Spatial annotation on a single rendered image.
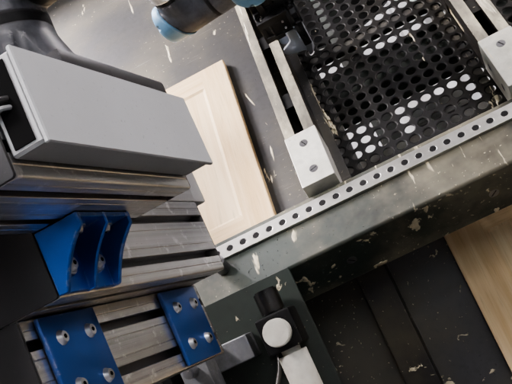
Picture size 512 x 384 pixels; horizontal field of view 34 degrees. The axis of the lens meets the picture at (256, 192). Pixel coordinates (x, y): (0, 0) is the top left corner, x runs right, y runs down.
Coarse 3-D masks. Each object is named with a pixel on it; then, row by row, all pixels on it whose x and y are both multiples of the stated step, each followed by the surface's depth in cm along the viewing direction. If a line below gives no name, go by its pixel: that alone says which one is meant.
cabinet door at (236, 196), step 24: (216, 72) 177; (192, 96) 176; (216, 96) 172; (216, 120) 168; (240, 120) 165; (216, 144) 164; (240, 144) 161; (216, 168) 161; (240, 168) 157; (216, 192) 157; (240, 192) 154; (264, 192) 151; (216, 216) 153; (240, 216) 151; (264, 216) 148; (216, 240) 150
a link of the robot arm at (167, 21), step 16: (160, 0) 139; (176, 0) 139; (192, 0) 140; (208, 0) 140; (160, 16) 142; (176, 16) 141; (192, 16) 141; (208, 16) 142; (160, 32) 144; (176, 32) 143; (192, 32) 145
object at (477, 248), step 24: (504, 216) 152; (456, 240) 154; (480, 240) 153; (504, 240) 152; (480, 264) 152; (504, 264) 152; (480, 288) 152; (504, 288) 151; (504, 312) 151; (504, 336) 151
